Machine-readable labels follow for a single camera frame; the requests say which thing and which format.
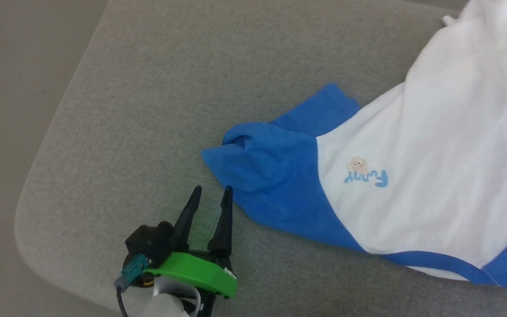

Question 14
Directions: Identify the blue and white t-shirt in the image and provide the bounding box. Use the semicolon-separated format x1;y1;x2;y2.
202;0;507;292

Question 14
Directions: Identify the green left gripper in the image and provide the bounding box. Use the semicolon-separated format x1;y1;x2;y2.
154;185;238;300

